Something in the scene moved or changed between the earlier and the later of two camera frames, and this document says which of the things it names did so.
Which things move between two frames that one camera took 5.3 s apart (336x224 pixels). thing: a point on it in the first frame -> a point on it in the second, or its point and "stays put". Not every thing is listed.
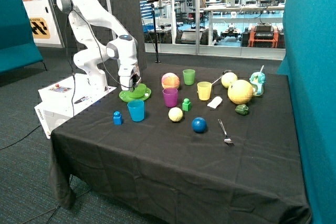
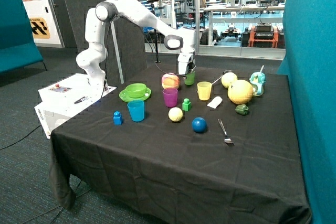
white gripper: x=135 y=76 -> x=184 y=59
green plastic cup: x=189 y=75 stays put
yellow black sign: x=39 y=28 stays put
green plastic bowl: x=139 y=91 stays put
